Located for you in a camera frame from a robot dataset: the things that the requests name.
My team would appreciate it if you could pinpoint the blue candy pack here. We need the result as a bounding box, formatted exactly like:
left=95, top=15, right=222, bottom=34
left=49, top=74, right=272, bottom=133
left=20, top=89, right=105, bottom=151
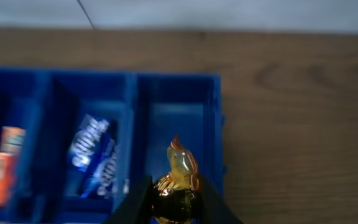
left=79, top=136, right=130, bottom=200
left=67, top=113, right=117, bottom=174

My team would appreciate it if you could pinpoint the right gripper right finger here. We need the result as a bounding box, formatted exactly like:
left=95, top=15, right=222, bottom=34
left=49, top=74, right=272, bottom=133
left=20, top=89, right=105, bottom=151
left=195, top=175, right=245, bottom=224

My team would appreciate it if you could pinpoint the gold candy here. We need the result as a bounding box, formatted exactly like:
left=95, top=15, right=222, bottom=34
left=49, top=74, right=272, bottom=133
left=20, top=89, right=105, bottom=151
left=150, top=134, right=201, bottom=224

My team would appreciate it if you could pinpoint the blue tray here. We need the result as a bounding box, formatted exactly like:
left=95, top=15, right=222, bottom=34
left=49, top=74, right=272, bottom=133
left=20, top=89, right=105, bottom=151
left=0, top=65, right=228, bottom=224

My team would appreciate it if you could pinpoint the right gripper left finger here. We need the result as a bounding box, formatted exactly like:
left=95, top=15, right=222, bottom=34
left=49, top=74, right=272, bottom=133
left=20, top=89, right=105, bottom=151
left=103, top=175, right=154, bottom=224

